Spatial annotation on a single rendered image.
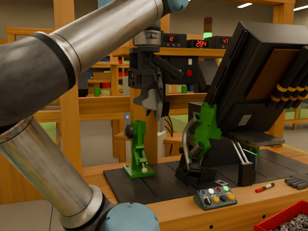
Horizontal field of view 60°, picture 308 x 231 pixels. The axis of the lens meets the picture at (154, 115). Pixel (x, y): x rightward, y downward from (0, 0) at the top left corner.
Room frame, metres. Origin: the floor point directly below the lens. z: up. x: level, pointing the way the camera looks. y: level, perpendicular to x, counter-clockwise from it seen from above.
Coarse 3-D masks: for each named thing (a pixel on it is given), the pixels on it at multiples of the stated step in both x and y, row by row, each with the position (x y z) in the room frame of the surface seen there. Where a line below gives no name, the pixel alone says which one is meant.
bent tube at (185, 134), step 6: (198, 114) 1.29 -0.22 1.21; (192, 120) 1.28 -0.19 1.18; (198, 120) 1.27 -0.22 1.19; (186, 126) 1.32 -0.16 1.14; (186, 132) 1.32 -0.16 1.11; (186, 138) 1.31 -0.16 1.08; (186, 144) 1.29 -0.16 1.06; (186, 150) 1.26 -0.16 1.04; (186, 156) 1.24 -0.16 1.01; (186, 162) 1.23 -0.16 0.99
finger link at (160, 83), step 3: (159, 78) 0.76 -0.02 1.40; (156, 81) 0.76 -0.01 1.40; (159, 81) 0.76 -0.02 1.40; (156, 84) 0.76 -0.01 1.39; (159, 84) 0.75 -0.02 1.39; (162, 84) 0.75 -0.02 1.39; (156, 87) 0.76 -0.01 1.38; (159, 87) 0.75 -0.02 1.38; (162, 87) 0.75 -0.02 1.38; (159, 90) 0.75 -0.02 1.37; (162, 90) 0.75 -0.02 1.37; (159, 93) 0.75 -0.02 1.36; (162, 93) 0.75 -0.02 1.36; (159, 96) 0.75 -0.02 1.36; (162, 96) 0.75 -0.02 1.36; (159, 99) 0.75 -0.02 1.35; (162, 99) 0.75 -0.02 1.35
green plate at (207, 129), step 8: (216, 104) 1.21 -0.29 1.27; (200, 112) 1.30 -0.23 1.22; (208, 112) 1.24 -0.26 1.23; (216, 112) 1.22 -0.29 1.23; (208, 120) 1.22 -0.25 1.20; (200, 128) 1.26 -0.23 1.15; (208, 128) 1.20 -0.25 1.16; (216, 128) 1.22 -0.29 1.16; (200, 136) 1.24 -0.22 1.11; (208, 136) 1.19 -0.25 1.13; (216, 136) 1.22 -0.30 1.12
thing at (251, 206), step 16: (240, 192) 1.09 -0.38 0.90; (272, 192) 1.09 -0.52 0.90; (288, 192) 1.09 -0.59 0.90; (304, 192) 1.11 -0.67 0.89; (160, 208) 0.96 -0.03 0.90; (176, 208) 0.96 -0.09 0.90; (192, 208) 0.96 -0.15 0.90; (224, 208) 0.96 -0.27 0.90; (240, 208) 0.98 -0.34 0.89; (256, 208) 1.01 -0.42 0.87; (272, 208) 1.04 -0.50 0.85; (160, 224) 0.86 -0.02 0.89; (176, 224) 0.88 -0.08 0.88; (192, 224) 0.91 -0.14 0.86; (208, 224) 0.93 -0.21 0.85; (224, 224) 0.96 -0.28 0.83; (240, 224) 0.98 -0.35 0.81
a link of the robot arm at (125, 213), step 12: (120, 204) 0.58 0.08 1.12; (132, 204) 0.58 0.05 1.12; (108, 216) 0.53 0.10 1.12; (120, 216) 0.54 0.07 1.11; (132, 216) 0.54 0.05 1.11; (144, 216) 0.54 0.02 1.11; (156, 216) 0.55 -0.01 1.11; (96, 228) 0.55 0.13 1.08; (108, 228) 0.51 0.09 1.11; (120, 228) 0.50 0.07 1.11; (132, 228) 0.50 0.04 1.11; (144, 228) 0.50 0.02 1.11; (156, 228) 0.52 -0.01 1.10
